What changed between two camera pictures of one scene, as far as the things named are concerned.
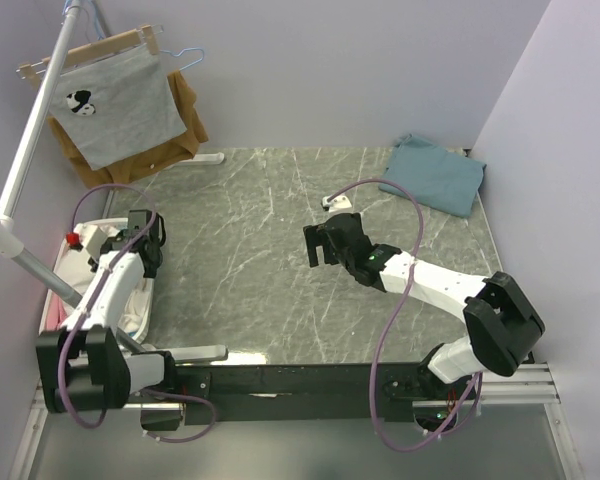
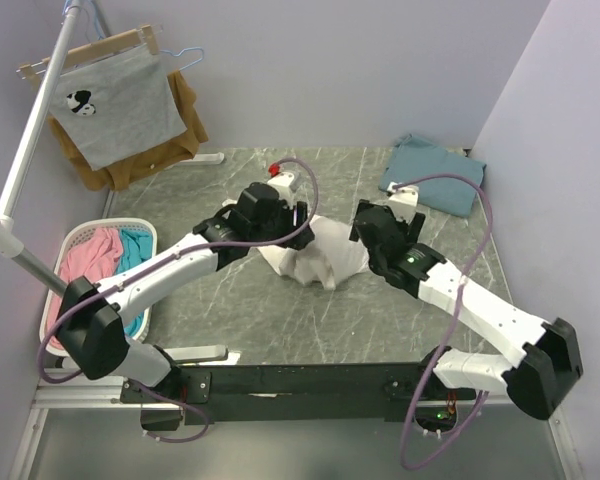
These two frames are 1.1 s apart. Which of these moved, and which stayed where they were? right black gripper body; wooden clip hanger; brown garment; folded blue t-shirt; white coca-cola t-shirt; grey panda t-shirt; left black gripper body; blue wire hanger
Moved: right black gripper body; left black gripper body; white coca-cola t-shirt
Stayed: folded blue t-shirt; grey panda t-shirt; blue wire hanger; brown garment; wooden clip hanger
